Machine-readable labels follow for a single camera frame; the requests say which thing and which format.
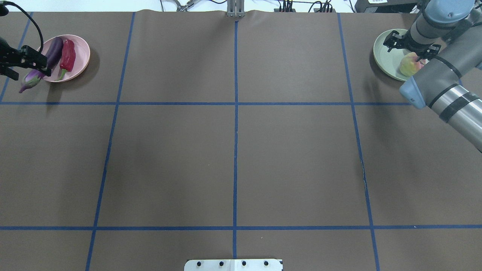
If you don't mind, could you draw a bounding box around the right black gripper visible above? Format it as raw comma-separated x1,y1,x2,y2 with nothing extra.
383,30,441,61

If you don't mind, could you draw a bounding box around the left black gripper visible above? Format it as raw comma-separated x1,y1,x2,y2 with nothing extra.
0,37,52,81

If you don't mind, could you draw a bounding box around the peach fruit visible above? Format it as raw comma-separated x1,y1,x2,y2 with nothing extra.
399,52,427,77

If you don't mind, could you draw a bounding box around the purple eggplant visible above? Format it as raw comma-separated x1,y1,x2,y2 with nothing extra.
18,37,64,94

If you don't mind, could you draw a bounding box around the red chili pepper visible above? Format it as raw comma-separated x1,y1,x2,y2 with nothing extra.
57,39,76,81

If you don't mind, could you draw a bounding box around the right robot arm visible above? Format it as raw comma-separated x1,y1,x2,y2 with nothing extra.
383,0,482,151

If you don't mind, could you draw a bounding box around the green plate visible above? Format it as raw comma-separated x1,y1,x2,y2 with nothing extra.
372,29,412,82

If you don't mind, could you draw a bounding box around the pink plate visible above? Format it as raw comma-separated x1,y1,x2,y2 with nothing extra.
41,34,91,82

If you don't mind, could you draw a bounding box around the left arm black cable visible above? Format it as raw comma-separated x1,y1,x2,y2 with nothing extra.
0,1,45,51

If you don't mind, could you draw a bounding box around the aluminium frame post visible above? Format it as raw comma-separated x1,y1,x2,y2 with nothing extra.
227,0,246,18

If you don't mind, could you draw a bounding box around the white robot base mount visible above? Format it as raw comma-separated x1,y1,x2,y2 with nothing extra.
184,259,284,271

